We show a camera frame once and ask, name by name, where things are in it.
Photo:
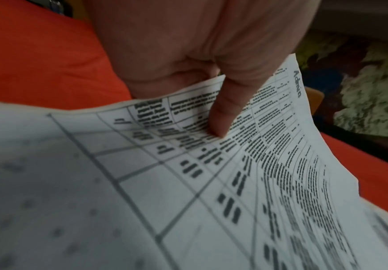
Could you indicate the person's left hand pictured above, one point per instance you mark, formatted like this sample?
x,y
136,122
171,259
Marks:
x,y
197,39

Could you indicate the stack of printed papers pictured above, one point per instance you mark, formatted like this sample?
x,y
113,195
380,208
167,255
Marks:
x,y
113,211

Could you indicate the red tablecloth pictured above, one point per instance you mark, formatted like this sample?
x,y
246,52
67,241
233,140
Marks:
x,y
30,52

